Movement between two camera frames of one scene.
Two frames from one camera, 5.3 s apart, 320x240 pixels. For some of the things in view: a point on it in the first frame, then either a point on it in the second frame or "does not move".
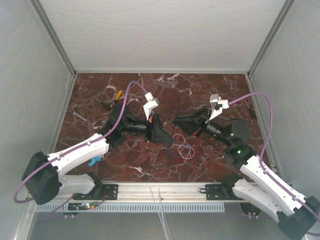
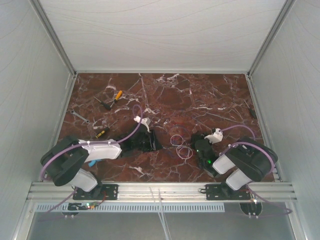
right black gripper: (190, 125) to (195, 137)
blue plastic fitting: (93, 160) does not move
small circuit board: (77, 206) does not move
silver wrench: (72, 112) does not move
